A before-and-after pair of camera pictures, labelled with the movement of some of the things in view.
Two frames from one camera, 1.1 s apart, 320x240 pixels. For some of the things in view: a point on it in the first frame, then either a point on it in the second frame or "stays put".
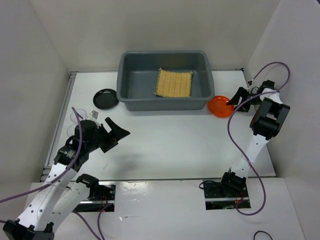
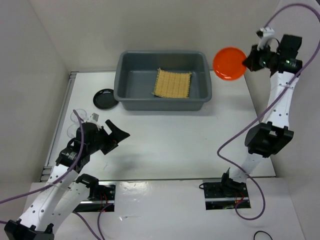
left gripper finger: (117, 132) stays put
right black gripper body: (245, 107) to (268, 55)
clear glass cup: (81, 112) stays put
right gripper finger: (242, 92) to (256, 60)
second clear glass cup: (71, 130) stays put
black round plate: (105, 99) stays put
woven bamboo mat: (173, 84) stays put
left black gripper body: (102, 139) stays put
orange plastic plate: (217, 106) to (227, 63)
